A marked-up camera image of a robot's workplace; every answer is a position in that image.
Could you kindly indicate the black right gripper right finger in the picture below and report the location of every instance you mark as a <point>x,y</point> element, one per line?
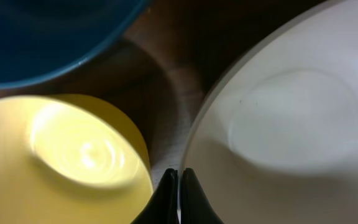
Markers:
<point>194,206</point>

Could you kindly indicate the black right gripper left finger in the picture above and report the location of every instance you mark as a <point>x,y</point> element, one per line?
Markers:
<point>162,206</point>

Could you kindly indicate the small yellow bowl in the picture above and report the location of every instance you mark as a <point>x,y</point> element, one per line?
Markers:
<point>70,159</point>

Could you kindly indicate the dark blue bowl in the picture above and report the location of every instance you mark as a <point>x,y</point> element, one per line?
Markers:
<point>42,40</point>

